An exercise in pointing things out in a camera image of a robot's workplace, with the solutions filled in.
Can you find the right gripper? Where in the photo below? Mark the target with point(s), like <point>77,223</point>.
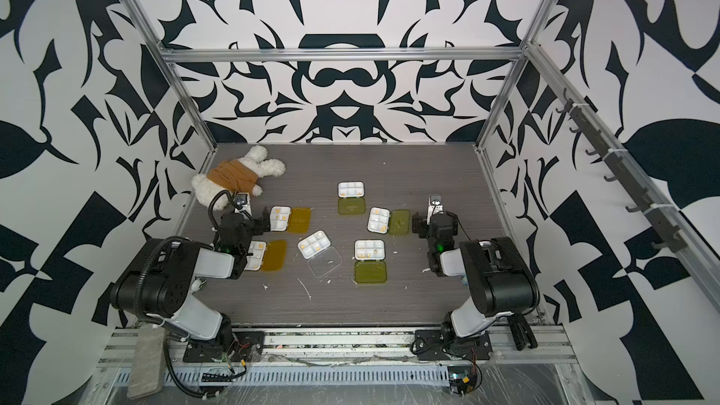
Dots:
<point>422,224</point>

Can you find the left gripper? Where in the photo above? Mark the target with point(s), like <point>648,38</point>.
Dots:
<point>262,222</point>

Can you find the green pillbox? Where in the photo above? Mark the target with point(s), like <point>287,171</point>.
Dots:
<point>384,221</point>
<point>370,261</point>
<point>351,198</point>

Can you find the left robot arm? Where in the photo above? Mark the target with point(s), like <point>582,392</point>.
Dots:
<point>157,286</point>

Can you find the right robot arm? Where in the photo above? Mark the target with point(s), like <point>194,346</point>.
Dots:
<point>500,283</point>

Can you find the yellow pillbox near left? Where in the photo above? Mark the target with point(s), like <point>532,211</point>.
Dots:
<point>266,256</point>

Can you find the yellow pillbox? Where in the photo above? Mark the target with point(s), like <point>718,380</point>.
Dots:
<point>266,256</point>
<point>292,220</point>

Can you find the yellow pillbox far left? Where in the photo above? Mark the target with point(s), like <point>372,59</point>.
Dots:
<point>292,220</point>

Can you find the white plush bunny toy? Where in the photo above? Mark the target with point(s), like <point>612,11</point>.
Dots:
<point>242,175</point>

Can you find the clear lid pillbox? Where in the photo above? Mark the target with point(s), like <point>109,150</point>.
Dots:
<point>322,258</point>

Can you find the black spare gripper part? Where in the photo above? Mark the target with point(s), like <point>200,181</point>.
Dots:
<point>522,333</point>

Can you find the green circuit board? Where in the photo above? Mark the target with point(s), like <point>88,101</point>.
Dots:
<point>464,380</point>

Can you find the grey sponge block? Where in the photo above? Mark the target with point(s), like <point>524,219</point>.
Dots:
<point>148,367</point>

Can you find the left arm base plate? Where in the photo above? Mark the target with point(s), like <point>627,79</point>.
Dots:
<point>243,345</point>

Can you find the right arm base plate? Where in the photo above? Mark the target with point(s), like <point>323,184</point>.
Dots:
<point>432,345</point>

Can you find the wall hook rack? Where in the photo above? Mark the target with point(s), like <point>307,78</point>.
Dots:
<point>626,171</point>

